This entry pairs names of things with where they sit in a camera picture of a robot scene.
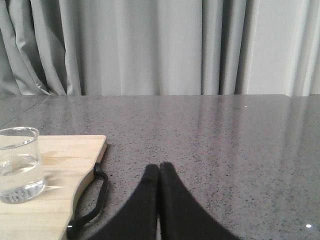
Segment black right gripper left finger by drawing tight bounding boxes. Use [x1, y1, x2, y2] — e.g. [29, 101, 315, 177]
[89, 164, 159, 240]

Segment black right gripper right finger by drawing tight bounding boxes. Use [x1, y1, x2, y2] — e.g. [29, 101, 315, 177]
[159, 162, 239, 240]

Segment clear glass beaker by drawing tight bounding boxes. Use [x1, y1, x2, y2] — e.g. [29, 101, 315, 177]
[0, 126, 45, 204]

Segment light wooden cutting board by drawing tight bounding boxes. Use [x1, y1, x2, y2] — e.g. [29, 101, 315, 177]
[0, 135, 107, 240]

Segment grey curtain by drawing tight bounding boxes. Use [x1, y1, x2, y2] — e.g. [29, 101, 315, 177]
[0, 0, 320, 97]

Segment black metal board handle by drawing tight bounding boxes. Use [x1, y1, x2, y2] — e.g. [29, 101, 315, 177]
[66, 162, 109, 240]

